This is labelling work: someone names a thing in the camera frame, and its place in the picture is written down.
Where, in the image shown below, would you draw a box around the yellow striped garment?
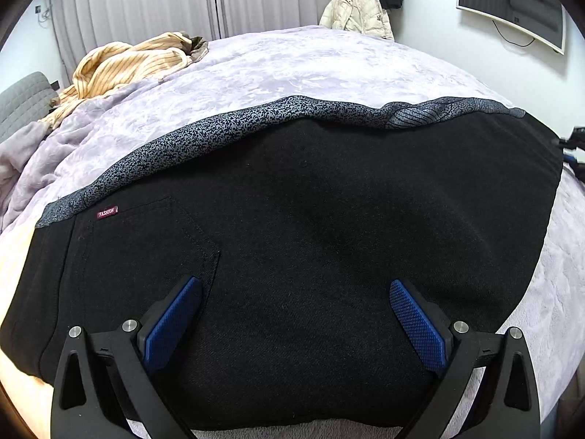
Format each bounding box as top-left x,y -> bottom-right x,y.
39,31 -> 193,130

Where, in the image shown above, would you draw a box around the brown grey cloth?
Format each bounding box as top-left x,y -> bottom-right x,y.
180,32 -> 210,62

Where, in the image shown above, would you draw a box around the lavender fleece bed blanket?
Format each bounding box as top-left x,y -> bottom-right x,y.
0,24 -> 585,439

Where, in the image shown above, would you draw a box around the wall-mounted television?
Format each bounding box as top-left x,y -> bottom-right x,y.
456,0 -> 567,56

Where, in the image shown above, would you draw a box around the black television cable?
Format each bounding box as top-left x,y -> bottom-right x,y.
491,19 -> 535,48

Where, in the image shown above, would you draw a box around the grey quilted headboard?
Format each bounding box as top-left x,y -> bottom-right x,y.
0,72 -> 60,145

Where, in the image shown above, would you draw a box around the grey pleated curtains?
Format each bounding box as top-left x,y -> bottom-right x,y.
50,0 -> 366,71

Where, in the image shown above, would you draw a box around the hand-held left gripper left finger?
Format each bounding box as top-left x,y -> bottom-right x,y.
50,275 -> 204,439

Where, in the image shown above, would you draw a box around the crumpled grey fleece blanket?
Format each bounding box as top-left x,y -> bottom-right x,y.
0,121 -> 60,234

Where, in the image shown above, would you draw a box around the black pants with patterned waistband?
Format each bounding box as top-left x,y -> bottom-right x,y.
0,95 -> 564,431

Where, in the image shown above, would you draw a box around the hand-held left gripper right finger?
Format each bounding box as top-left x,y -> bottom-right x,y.
388,279 -> 542,439

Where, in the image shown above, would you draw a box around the cream puffer jacket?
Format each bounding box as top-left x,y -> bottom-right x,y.
318,0 -> 395,41

